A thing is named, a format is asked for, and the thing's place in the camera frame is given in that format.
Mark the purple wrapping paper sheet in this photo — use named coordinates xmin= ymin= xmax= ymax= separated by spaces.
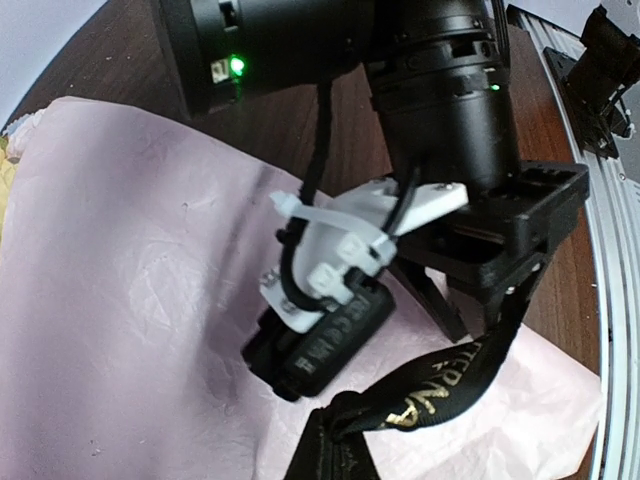
xmin=0 ymin=95 xmax=604 ymax=480

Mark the pale yellow fake flower bunch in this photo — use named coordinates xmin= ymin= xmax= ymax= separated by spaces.
xmin=0 ymin=135 xmax=21 ymax=227

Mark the aluminium front rail frame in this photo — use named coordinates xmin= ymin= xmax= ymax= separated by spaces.
xmin=507 ymin=1 xmax=639 ymax=479

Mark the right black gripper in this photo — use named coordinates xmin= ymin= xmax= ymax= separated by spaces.
xmin=391 ymin=161 xmax=589 ymax=343

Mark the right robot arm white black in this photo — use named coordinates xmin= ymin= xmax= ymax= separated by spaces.
xmin=151 ymin=1 xmax=589 ymax=341

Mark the black ribbon gold lettering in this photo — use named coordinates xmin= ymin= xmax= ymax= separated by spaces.
xmin=284 ymin=313 xmax=526 ymax=479

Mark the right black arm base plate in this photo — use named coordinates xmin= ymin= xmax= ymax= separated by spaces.
xmin=543 ymin=5 xmax=639 ymax=159

